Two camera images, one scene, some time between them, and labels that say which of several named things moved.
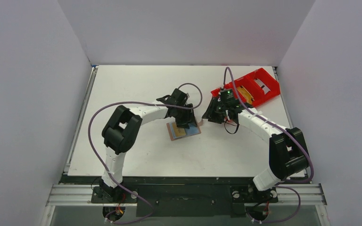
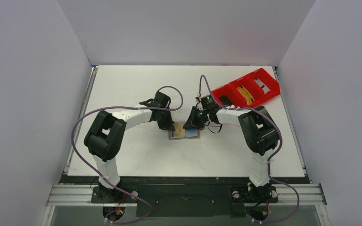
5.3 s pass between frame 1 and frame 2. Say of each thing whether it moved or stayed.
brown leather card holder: moved
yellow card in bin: stayed
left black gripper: moved
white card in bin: stayed
